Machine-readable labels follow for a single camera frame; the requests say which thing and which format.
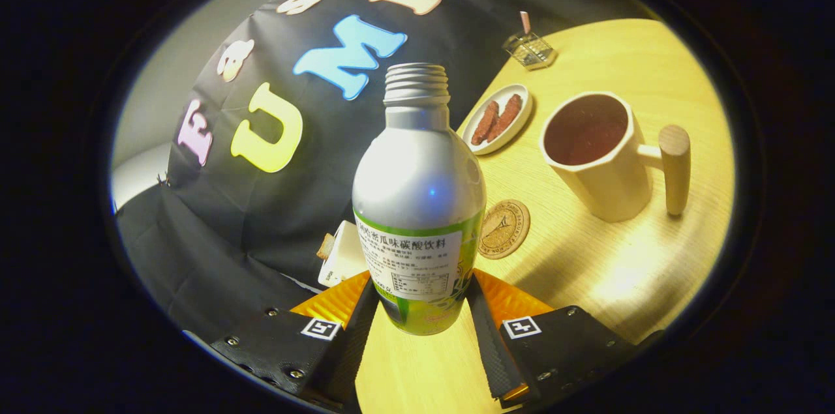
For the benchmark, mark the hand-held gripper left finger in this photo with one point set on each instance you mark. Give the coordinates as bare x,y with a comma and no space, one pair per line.
349,355

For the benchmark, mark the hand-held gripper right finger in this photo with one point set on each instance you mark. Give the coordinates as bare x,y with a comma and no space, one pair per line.
496,355

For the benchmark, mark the round cork coaster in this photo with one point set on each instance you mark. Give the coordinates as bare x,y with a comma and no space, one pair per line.
505,231

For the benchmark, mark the silver green label bottle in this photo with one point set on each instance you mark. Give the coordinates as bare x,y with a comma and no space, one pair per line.
417,173

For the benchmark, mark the dark red juice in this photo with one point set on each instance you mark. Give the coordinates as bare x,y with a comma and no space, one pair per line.
584,130

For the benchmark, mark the white toaster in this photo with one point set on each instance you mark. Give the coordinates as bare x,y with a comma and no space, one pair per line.
346,257

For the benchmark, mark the toast bread slice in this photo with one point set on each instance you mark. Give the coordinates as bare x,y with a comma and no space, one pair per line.
325,246

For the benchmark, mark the wooden table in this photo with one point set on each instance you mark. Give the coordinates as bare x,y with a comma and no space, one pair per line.
620,257

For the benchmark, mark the round white plate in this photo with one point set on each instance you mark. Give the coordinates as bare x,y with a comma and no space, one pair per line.
515,127

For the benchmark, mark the brown meat slice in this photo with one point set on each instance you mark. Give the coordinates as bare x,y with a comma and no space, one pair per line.
505,117
484,124

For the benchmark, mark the pink striped straw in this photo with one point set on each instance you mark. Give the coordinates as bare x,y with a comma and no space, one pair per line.
525,23

